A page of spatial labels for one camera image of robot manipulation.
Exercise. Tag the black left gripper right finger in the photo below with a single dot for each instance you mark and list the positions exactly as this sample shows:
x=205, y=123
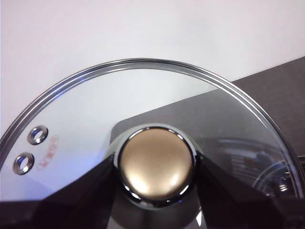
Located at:
x=238, y=207

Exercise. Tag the glass lid with green knob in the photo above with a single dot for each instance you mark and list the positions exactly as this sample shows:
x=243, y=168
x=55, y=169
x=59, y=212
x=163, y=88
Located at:
x=156, y=164

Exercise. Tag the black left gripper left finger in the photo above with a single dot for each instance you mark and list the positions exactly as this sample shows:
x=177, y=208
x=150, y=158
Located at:
x=59, y=210

